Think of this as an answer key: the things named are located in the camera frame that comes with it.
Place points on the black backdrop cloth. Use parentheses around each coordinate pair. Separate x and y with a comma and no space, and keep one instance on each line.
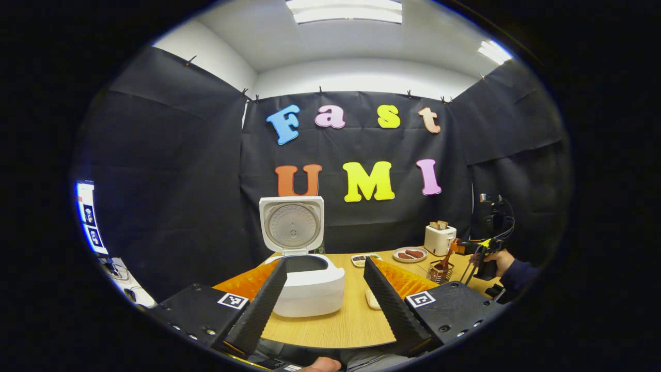
(170,181)

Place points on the white rice cooker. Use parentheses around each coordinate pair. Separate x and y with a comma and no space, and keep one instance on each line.
(310,289)

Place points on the large ceiling light panel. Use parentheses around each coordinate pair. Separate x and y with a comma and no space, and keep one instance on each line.
(343,11)

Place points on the white side desk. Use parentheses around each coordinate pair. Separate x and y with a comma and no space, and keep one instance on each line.
(129,287)

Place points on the wooden spoon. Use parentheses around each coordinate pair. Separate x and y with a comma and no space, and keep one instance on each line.
(448,257)

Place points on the white divided grain dish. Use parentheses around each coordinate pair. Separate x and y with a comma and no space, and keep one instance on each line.
(366,260)

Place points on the clear box of rice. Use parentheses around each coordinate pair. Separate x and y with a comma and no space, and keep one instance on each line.
(372,300)

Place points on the person's trousers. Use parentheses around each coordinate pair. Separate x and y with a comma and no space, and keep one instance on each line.
(366,359)

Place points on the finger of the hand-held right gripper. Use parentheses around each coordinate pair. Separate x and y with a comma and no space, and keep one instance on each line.
(457,247)

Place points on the computer monitor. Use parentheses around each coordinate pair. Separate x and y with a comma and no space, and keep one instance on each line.
(90,217)

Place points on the white round plate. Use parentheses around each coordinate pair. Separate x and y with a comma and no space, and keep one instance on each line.
(410,260)

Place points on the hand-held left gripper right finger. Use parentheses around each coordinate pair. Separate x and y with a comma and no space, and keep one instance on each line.
(390,310)

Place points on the white toaster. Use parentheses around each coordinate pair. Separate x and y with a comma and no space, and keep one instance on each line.
(438,242)

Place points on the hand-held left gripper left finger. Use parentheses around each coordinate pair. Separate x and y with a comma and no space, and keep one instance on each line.
(258,310)

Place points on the small ceiling light panel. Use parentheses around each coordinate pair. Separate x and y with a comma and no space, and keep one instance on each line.
(494,51)

